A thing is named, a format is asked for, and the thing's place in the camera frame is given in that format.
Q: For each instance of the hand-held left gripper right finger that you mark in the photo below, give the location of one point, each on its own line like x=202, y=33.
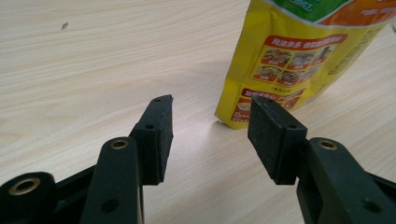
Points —
x=274, y=140

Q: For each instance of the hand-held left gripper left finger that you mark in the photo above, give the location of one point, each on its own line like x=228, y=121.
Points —
x=152, y=146

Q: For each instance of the yellow seasoning pouch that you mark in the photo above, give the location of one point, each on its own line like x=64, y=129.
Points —
x=249, y=62

